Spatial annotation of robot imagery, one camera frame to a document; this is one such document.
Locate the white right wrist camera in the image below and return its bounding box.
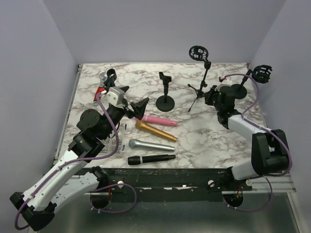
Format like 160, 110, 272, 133
218, 77, 233, 88

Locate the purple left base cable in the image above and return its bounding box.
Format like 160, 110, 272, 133
91, 182, 138, 214

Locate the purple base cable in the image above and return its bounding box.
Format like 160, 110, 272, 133
91, 182, 138, 214
222, 176, 273, 212

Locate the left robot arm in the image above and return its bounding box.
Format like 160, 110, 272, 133
10, 86, 149, 232

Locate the pink microphone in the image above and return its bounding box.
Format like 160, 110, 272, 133
141, 115, 178, 127

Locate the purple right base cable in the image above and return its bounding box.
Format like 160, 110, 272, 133
222, 176, 273, 212

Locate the black metal base rail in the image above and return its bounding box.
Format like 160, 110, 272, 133
101, 168, 252, 202

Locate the gold microphone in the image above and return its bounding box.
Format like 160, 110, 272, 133
135, 120, 177, 142

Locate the black tripod microphone stand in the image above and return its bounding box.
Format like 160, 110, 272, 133
187, 45, 211, 113

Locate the black clamp microphone stand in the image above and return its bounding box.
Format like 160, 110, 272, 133
104, 68, 117, 88

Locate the black handheld microphone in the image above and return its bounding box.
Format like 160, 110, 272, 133
127, 154, 176, 166

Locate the red adjustable wrench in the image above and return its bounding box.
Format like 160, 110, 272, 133
93, 72, 108, 107

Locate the black shock-mount desk stand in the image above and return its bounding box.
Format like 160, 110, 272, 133
231, 65, 273, 100

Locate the aluminium extrusion rail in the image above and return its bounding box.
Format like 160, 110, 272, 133
74, 166, 295, 193

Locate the clear plastic screw box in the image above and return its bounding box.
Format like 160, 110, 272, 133
99, 123, 127, 156

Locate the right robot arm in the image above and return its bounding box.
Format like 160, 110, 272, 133
204, 85, 291, 190

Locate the silver grey microphone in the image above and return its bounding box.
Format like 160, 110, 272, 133
128, 139, 175, 151

